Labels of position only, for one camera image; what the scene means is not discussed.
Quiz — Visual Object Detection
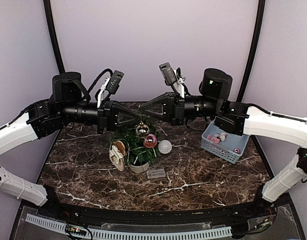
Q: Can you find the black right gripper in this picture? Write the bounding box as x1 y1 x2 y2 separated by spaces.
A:
139 91 221 125

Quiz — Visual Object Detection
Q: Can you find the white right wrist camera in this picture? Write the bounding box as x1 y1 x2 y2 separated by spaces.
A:
159 62 185 99

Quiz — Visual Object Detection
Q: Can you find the small green christmas tree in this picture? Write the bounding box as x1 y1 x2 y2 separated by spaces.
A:
110 123 161 166

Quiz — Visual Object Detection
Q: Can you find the white tree pot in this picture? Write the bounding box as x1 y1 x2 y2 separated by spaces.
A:
129 162 150 174

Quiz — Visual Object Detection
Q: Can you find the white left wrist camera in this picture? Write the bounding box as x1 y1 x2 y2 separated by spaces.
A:
97 70 124 108

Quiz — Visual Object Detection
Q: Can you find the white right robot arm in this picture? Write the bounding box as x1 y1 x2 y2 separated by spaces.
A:
140 66 307 217

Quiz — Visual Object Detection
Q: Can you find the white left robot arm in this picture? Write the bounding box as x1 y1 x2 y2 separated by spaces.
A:
0 69 140 218

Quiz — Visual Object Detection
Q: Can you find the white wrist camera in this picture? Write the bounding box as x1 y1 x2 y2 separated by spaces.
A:
97 70 124 108
159 62 185 99

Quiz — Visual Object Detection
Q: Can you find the pink bow ornament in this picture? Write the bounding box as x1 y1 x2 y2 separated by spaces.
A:
207 134 221 144

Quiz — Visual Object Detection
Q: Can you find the blue plastic basket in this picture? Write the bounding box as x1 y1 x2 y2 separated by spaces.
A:
200 120 249 164

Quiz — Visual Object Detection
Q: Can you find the white cable duct strip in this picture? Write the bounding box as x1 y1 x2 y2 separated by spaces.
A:
25 213 233 240

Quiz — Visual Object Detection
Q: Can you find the gold disco ball ornament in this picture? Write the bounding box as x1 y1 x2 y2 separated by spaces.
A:
135 118 150 138

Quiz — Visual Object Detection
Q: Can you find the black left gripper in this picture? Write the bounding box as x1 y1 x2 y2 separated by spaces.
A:
59 96 142 135

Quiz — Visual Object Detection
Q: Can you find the clear string light garland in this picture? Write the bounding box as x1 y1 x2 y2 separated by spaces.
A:
109 115 173 180

